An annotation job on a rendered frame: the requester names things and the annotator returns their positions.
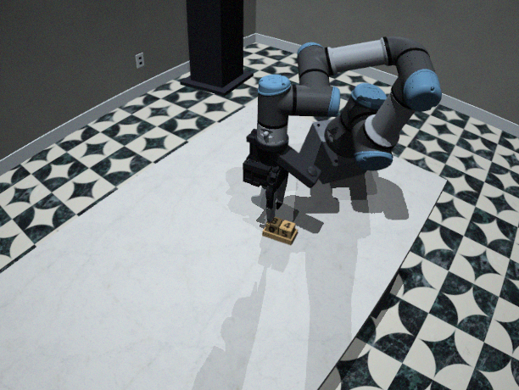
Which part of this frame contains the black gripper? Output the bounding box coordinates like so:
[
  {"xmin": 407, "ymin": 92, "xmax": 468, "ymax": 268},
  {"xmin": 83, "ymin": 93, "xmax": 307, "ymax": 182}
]
[{"xmin": 243, "ymin": 129, "xmax": 289, "ymax": 223}]

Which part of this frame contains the tan cube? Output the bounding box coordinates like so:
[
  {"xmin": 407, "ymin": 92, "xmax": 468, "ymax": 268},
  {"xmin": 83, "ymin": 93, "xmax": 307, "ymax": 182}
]
[
  {"xmin": 278, "ymin": 220, "xmax": 295, "ymax": 239},
  {"xmin": 265, "ymin": 217, "xmax": 282, "ymax": 235}
]

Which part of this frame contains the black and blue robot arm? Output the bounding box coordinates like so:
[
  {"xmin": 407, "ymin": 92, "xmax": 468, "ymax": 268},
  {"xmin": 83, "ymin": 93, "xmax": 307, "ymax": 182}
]
[{"xmin": 257, "ymin": 36, "xmax": 442, "ymax": 188}]

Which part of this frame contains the tan wooden tray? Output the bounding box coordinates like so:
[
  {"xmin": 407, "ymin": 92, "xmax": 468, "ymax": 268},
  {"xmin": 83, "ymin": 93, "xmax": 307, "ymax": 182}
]
[{"xmin": 262, "ymin": 228, "xmax": 298, "ymax": 245}]

